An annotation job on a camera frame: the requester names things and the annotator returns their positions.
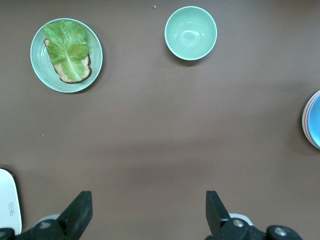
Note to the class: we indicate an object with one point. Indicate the beige plate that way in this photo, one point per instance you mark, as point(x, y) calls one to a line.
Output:
point(302, 121)

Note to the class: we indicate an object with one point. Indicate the brown bread slice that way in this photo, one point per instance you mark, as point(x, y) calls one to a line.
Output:
point(86, 71)

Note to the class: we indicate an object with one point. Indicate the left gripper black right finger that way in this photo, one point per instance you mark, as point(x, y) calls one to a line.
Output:
point(218, 222)

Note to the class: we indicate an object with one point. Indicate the blue plate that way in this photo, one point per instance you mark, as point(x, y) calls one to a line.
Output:
point(315, 120)

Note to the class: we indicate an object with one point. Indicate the green lettuce leaf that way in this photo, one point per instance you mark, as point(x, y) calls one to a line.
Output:
point(67, 47)

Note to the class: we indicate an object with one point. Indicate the mint green bowl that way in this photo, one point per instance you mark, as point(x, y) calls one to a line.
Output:
point(191, 32)

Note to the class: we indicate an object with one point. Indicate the mint green plate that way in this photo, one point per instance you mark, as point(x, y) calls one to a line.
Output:
point(40, 65)

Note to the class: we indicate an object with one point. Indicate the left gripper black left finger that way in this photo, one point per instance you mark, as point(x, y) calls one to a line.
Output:
point(77, 220)

